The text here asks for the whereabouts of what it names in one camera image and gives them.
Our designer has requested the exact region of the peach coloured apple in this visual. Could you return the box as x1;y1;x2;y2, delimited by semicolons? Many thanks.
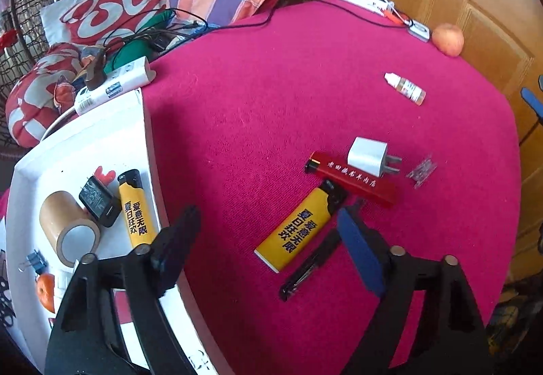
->
431;22;464;58

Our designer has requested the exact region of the dark plug adapter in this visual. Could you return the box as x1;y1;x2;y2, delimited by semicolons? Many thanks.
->
82;46;107;89

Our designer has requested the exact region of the white cardboard tray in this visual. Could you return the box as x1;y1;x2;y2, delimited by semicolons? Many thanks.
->
7;88;232;375

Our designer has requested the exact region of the black pen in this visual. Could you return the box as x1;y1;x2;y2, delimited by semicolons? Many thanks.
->
278;197;368;303

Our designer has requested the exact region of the black cat phone stand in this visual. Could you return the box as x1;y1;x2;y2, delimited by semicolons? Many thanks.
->
0;273;15;331

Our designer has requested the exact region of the red white seat cushion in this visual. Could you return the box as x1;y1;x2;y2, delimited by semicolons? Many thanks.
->
5;0;283;148

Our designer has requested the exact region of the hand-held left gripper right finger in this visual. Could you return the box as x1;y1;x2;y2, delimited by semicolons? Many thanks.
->
336;205;495;375

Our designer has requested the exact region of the small white device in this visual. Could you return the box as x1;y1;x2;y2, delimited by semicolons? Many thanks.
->
408;20;432;42

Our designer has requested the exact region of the small clear plastic clip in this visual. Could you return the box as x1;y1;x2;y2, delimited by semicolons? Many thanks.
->
405;154;438;189

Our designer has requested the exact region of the black charger plug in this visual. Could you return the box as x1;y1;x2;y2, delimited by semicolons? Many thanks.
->
78;176;121;228

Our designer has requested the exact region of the brown tape roll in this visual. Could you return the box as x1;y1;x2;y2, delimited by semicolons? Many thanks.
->
39;190;101;264

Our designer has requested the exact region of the small red box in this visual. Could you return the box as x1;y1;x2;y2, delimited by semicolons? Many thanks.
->
112;290;136;325

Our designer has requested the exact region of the blue binder clip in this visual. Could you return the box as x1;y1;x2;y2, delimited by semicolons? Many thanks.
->
18;253;46;274

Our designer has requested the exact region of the white charger plug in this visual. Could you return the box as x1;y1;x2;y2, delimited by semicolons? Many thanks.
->
345;136;403;179

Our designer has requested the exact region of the green cloth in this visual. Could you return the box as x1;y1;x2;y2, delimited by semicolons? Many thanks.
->
102;10;179;76

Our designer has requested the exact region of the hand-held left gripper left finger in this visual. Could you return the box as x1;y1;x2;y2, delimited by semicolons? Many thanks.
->
44;205;202;375

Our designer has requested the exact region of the red lighter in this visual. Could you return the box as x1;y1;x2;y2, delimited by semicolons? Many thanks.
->
304;151;398;208

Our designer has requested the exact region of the white power strip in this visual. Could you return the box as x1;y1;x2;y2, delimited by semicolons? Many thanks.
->
40;57;152;142

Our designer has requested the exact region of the long black cable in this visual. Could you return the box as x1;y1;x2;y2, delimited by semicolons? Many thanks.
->
212;0;411;33

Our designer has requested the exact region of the tangerine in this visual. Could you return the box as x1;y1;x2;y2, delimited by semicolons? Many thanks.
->
36;273;57;314

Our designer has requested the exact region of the black cable bundle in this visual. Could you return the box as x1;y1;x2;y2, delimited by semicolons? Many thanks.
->
102;7;210;57

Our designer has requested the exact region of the square red white cushion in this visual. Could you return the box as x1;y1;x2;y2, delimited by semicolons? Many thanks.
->
59;0;168;47

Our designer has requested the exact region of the magenta tablecloth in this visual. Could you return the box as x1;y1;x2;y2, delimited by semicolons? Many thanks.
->
140;0;522;375

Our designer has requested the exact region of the small dropper bottle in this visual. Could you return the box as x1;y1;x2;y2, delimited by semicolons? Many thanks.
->
384;72;427;106

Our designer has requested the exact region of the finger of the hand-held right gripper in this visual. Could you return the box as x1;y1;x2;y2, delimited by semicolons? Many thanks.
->
521;86;543;126

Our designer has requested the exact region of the yellow lighter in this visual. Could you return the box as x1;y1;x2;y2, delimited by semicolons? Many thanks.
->
254;179;349;274
116;169;150;250

